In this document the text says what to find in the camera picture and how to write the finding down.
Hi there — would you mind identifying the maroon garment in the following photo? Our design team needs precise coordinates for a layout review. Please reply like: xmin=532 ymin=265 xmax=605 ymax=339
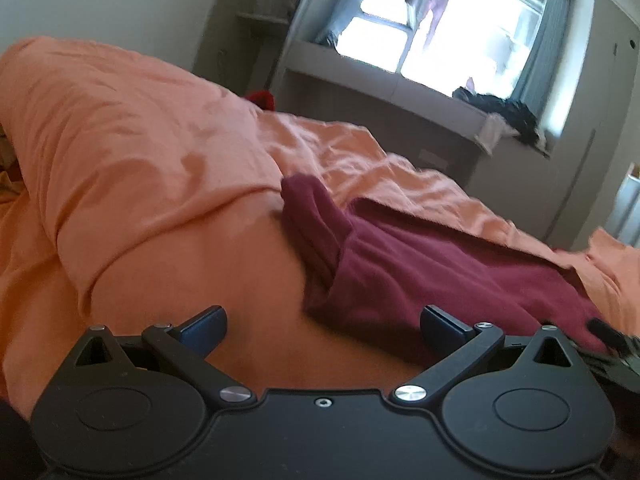
xmin=281 ymin=172 xmax=613 ymax=367

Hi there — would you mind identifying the hanging purple garment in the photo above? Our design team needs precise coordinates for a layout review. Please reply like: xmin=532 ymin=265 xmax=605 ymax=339
xmin=421 ymin=0 xmax=452 ymax=52

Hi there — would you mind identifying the grey window sill ledge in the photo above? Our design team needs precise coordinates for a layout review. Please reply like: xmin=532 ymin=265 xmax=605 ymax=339
xmin=284 ymin=40 xmax=553 ymax=162

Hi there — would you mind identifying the pile of dark clothes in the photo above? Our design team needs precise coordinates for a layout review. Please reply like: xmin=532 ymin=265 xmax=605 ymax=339
xmin=452 ymin=85 xmax=544 ymax=149

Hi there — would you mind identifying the grey open wardrobe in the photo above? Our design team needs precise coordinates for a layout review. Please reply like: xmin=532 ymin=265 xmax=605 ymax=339
xmin=192 ymin=0 xmax=321 ymax=97

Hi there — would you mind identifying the white cloth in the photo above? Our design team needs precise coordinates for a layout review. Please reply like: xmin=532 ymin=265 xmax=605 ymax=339
xmin=476 ymin=112 xmax=522 ymax=154

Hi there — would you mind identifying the window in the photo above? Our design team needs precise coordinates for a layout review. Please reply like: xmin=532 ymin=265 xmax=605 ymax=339
xmin=340 ymin=0 xmax=551 ymax=97

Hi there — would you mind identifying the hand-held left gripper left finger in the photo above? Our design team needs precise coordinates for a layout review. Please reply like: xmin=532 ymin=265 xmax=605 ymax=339
xmin=70 ymin=305 xmax=257 ymax=409

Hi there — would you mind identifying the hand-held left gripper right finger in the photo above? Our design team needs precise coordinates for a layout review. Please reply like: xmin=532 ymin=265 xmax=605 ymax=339
xmin=391 ymin=304 xmax=587 ymax=407

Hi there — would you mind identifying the orange duvet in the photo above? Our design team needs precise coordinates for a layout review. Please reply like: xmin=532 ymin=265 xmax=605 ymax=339
xmin=0 ymin=36 xmax=640 ymax=403

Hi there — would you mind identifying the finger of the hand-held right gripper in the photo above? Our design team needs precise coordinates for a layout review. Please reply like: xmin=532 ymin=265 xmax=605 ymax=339
xmin=587 ymin=317 xmax=632 ymax=356

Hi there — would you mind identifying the red plush toy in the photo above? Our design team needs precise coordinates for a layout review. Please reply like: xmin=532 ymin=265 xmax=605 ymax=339
xmin=245 ymin=90 xmax=279 ymax=112

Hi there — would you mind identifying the light blue curtain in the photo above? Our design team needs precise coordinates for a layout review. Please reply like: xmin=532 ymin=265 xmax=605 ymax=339
xmin=514 ymin=0 xmax=572 ymax=137
xmin=315 ymin=0 xmax=387 ymax=47

